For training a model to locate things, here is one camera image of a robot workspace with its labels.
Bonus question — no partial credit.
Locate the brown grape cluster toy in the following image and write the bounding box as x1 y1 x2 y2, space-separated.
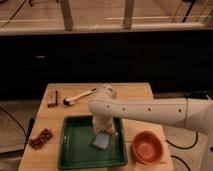
28 128 53 149

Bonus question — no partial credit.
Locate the blue grey sponge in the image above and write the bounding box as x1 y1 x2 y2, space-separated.
93 132 110 149

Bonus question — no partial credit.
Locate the brown chocolate bar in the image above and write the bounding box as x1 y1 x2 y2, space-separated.
47 90 58 107

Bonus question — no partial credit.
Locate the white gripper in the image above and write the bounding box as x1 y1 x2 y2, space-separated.
92 115 114 133

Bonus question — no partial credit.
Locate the green plastic tray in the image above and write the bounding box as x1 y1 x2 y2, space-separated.
57 115 128 171

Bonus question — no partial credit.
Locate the orange bowl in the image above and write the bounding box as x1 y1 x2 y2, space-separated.
132 131 164 165

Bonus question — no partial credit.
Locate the black cable left floor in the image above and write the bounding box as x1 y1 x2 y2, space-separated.
0 106 29 148

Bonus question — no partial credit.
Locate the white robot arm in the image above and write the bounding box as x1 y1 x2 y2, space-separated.
88 85 213 171

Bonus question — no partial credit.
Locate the black cable on floor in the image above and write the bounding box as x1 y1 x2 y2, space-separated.
165 129 200 171

